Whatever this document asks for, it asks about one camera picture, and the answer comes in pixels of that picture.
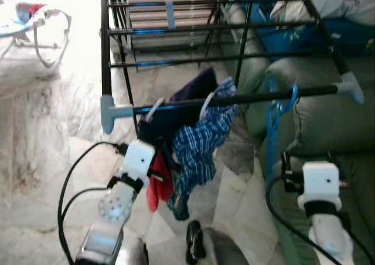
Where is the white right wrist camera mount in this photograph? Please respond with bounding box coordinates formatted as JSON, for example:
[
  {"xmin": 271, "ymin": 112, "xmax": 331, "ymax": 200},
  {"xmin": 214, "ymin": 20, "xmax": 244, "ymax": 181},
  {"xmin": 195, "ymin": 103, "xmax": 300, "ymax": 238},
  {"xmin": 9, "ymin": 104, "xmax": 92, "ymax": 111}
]
[{"xmin": 297, "ymin": 161, "xmax": 342, "ymax": 213}]

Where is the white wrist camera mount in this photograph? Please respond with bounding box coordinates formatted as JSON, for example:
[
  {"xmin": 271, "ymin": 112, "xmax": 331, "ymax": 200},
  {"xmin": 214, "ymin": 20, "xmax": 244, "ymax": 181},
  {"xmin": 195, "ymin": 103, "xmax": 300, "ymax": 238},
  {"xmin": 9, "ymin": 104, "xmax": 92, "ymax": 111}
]
[
  {"xmin": 121, "ymin": 140, "xmax": 156, "ymax": 187},
  {"xmin": 297, "ymin": 161, "xmax": 342, "ymax": 213}
]

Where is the robot left leg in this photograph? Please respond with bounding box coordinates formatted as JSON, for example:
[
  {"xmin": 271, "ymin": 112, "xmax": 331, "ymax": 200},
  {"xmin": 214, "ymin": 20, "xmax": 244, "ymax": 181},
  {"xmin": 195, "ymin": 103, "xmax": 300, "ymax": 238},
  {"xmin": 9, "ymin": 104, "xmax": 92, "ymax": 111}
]
[{"xmin": 113, "ymin": 236, "xmax": 150, "ymax": 265}]

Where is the blue plastic hanger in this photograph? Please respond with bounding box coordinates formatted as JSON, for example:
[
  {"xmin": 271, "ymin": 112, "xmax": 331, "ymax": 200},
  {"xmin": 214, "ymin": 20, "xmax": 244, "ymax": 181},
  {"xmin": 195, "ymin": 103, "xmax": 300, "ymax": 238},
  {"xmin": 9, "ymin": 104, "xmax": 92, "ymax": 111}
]
[{"xmin": 264, "ymin": 82, "xmax": 299, "ymax": 182}]

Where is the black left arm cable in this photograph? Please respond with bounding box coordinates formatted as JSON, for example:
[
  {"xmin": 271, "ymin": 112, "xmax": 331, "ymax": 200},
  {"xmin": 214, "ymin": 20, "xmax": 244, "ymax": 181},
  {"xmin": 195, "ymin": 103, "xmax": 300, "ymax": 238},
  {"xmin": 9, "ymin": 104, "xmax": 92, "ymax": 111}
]
[{"xmin": 57, "ymin": 141, "xmax": 128, "ymax": 261}]

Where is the blue storage bag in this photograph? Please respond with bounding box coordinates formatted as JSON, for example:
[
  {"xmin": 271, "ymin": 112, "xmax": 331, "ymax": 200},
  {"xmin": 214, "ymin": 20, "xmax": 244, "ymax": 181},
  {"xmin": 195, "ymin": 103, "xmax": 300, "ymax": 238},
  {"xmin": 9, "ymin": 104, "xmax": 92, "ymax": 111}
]
[{"xmin": 237, "ymin": 0, "xmax": 375, "ymax": 57}]

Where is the black drying rack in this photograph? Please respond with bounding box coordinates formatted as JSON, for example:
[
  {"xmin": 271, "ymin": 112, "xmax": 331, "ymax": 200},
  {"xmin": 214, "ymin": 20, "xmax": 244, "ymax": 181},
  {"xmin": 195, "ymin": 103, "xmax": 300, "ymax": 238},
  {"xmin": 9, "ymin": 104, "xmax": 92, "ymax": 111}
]
[{"xmin": 100, "ymin": 0, "xmax": 366, "ymax": 135}]

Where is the grey white blanket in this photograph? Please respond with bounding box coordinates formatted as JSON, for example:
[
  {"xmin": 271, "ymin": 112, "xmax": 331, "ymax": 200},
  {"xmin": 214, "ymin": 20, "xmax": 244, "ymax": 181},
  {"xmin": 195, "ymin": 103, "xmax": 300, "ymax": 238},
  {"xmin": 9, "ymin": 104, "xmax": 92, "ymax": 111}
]
[{"xmin": 271, "ymin": 0, "xmax": 375, "ymax": 26}]

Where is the robot right leg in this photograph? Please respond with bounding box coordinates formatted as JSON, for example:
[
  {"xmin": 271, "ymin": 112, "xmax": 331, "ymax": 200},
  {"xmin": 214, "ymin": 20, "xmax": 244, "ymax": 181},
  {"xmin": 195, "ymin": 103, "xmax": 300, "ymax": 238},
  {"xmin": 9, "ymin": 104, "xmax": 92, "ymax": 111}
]
[{"xmin": 185, "ymin": 220, "xmax": 251, "ymax": 265}]

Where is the red garment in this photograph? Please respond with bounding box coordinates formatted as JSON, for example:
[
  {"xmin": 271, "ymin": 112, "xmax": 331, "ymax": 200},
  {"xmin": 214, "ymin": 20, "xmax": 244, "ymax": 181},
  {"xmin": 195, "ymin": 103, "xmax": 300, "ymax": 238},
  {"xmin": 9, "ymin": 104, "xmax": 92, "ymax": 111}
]
[{"xmin": 145, "ymin": 152, "xmax": 176, "ymax": 213}]

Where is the white wire baby bouncer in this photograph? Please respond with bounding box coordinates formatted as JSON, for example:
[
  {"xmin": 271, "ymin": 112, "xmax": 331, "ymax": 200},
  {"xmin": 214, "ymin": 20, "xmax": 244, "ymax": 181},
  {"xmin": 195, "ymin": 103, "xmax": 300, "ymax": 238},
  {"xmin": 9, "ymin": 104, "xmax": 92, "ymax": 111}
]
[{"xmin": 0, "ymin": 1, "xmax": 73, "ymax": 69}]

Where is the black hanging garment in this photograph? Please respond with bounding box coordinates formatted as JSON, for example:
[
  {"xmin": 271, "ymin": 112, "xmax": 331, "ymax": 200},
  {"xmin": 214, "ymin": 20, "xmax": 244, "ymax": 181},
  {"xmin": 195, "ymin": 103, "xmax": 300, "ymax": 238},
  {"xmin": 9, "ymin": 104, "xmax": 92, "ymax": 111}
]
[{"xmin": 138, "ymin": 67, "xmax": 219, "ymax": 178}]

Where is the white plastic hanger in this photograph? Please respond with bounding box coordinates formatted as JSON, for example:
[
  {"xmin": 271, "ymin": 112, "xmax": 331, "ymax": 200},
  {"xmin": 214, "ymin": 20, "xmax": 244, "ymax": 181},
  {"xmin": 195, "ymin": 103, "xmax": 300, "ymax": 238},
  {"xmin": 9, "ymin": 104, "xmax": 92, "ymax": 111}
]
[
  {"xmin": 145, "ymin": 97, "xmax": 166, "ymax": 123},
  {"xmin": 198, "ymin": 91, "xmax": 217, "ymax": 121}
]

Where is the robot leg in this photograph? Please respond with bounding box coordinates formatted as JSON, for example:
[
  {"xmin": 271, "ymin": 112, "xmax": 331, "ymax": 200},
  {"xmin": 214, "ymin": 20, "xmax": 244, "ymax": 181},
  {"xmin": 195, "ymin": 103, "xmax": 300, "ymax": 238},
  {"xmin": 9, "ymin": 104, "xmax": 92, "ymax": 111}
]
[
  {"xmin": 113, "ymin": 236, "xmax": 150, "ymax": 265},
  {"xmin": 185, "ymin": 220, "xmax": 251, "ymax": 265}
]

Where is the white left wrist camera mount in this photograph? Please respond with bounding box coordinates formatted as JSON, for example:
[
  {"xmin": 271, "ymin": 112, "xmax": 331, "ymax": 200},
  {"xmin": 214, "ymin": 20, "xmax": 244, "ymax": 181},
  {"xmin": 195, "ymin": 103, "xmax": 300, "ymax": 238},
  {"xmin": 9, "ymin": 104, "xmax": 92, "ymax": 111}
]
[{"xmin": 121, "ymin": 140, "xmax": 156, "ymax": 187}]

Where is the blue plaid shirt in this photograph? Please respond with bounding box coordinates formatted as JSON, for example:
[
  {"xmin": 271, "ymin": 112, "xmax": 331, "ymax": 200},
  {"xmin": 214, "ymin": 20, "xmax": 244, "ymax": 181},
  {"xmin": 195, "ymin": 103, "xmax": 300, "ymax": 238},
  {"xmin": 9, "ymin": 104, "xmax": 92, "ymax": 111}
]
[{"xmin": 167, "ymin": 79, "xmax": 238, "ymax": 221}]

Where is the green leather sofa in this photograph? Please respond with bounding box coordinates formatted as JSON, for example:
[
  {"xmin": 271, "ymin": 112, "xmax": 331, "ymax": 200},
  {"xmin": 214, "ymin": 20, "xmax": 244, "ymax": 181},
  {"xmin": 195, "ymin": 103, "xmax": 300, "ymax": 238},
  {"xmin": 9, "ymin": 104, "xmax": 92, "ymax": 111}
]
[{"xmin": 231, "ymin": 0, "xmax": 375, "ymax": 265}]

